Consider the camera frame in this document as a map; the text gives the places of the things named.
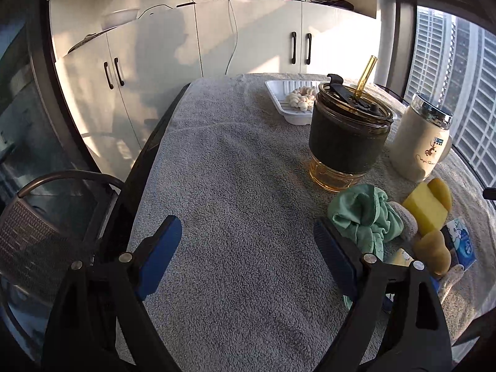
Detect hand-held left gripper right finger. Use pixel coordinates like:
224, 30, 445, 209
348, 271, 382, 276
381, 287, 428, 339
313, 218, 454, 372

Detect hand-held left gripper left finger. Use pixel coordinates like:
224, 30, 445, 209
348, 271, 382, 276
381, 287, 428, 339
41, 215, 184, 372

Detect yellow block sponge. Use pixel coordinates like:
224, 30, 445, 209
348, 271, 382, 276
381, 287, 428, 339
402, 182, 449, 237

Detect white ribbed plastic tray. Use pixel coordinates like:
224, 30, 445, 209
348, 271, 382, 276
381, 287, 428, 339
265, 79, 330, 126

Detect mint green cloth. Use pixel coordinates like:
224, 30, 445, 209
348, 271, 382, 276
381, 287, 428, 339
327, 184, 405, 311

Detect blue tissue pack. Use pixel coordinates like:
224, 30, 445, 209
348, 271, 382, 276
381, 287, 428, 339
442, 217, 476, 270

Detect small cream packet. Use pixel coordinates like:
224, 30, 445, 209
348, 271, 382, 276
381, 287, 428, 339
389, 248, 414, 267

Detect beige knitted pad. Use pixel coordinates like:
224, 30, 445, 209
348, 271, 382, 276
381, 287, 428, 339
387, 201, 419, 241

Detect white mug with metal lid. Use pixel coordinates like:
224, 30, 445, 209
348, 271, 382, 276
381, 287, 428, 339
389, 92, 454, 183

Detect grey terry towel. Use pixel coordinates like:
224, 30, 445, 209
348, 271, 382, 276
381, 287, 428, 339
116, 73, 496, 372

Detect high-rise buildings outside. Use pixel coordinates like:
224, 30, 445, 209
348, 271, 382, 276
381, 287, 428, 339
403, 6, 496, 187

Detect amber glass tumbler green sleeve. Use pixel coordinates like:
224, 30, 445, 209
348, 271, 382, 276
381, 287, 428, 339
308, 73, 398, 193

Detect black mesh chair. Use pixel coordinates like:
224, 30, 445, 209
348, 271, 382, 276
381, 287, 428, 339
0, 170, 126, 361

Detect amber glass straw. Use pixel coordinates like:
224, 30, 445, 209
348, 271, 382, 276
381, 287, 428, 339
353, 55, 378, 99

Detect white cabinet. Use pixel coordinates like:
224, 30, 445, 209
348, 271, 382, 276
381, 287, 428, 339
48, 0, 382, 175

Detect dark window frame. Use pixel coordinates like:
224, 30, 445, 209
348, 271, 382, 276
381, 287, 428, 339
385, 0, 417, 101

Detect white charging cable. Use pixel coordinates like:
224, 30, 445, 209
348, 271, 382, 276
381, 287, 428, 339
217, 0, 238, 75

